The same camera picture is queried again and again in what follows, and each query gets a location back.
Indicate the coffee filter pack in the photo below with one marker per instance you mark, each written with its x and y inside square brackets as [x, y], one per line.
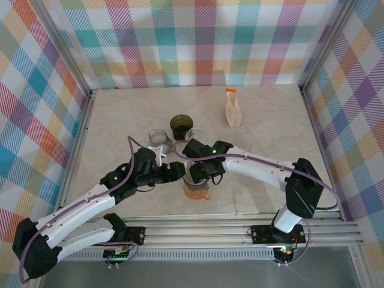
[232, 112]

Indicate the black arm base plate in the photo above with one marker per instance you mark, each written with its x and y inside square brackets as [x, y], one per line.
[136, 235]
[261, 234]

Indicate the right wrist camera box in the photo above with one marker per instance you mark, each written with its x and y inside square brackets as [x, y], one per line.
[195, 147]

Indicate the clear glass dripper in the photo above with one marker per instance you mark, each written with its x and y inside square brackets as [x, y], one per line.
[157, 136]

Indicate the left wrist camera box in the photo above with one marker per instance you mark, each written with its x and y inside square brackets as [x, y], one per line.
[157, 151]

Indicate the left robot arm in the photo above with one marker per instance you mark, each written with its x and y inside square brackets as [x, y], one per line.
[84, 207]

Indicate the plaid cloth backdrop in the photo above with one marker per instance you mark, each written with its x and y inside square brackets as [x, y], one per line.
[192, 45]
[30, 120]
[360, 120]

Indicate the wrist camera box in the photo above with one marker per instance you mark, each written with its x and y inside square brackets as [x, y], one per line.
[157, 151]
[195, 147]

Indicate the aluminium frame post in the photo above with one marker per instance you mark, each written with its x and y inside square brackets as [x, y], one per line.
[67, 51]
[325, 45]

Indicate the aluminium side rail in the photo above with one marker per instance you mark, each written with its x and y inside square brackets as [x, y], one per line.
[317, 135]
[85, 120]

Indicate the controller circuit board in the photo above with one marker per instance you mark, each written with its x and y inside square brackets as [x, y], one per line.
[118, 255]
[283, 252]

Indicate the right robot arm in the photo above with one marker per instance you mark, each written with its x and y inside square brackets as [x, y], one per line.
[258, 172]

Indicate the green coffee dripper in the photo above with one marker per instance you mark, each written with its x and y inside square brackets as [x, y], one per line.
[180, 124]

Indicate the clear coffee dripper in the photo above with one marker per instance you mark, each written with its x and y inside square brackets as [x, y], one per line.
[198, 132]

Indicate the orange plastic dripper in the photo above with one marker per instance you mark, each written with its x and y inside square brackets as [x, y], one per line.
[195, 194]

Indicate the aluminium front rail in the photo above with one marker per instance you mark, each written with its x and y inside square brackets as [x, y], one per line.
[195, 232]

